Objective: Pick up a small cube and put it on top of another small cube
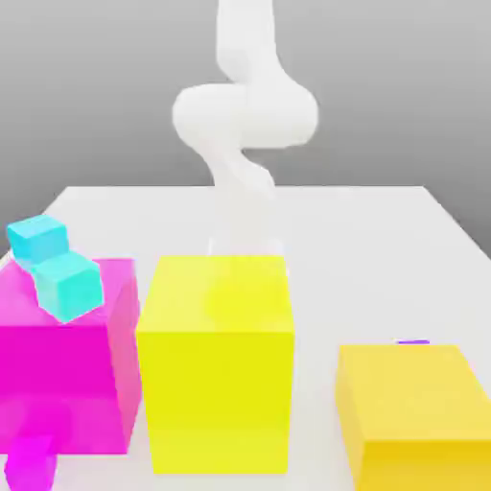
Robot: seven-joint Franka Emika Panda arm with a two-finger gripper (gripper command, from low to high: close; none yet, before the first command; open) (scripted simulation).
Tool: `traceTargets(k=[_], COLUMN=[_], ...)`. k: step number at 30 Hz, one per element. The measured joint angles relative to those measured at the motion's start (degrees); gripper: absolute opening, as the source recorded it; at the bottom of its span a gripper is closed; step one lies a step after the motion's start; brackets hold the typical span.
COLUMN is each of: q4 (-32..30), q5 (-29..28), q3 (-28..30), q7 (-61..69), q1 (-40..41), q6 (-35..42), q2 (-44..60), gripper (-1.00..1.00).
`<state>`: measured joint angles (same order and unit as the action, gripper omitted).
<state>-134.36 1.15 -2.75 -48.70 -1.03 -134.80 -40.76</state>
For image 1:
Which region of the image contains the small cyan cube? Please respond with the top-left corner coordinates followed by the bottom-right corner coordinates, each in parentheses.
top-left (6, 213), bottom-right (71, 266)

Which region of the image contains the small magenta cube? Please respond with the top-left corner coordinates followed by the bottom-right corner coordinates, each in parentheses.
top-left (3, 434), bottom-right (58, 491)

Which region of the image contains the small turquoise cube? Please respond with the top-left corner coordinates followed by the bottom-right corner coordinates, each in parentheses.
top-left (30, 249), bottom-right (105, 324)

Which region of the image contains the large magenta box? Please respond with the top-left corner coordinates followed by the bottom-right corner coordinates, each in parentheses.
top-left (0, 257), bottom-right (143, 456)

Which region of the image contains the large yellow box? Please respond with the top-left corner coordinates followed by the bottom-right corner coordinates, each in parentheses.
top-left (135, 254), bottom-right (296, 476)

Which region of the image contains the large orange box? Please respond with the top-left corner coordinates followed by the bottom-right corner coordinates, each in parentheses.
top-left (335, 343), bottom-right (491, 491)

